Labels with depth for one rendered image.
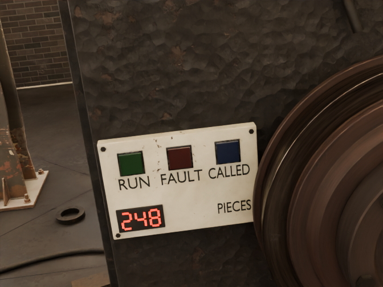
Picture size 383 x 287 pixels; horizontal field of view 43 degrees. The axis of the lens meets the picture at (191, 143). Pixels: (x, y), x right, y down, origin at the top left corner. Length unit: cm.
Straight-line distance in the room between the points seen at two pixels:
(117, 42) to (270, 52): 24
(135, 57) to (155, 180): 21
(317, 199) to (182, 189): 24
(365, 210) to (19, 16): 649
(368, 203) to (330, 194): 5
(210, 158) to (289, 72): 19
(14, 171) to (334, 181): 303
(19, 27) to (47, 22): 37
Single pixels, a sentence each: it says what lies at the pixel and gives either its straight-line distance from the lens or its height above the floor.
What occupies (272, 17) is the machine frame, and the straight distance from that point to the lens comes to 79.
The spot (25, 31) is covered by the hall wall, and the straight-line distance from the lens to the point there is 695.
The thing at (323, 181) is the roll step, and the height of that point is 120.
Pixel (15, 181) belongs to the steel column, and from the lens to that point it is 358.
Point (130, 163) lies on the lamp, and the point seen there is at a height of 120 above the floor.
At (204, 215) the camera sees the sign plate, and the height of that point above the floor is 109.
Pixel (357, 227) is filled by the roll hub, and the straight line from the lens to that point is 67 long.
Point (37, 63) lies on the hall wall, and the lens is 699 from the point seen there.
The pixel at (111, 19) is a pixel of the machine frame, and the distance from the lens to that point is 76.
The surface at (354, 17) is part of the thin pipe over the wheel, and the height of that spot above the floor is 140.
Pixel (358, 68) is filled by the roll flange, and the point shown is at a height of 133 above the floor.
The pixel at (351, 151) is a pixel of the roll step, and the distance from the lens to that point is 68.
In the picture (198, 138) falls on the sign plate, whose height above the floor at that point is 123.
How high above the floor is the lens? 151
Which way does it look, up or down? 21 degrees down
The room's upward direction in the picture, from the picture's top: 6 degrees counter-clockwise
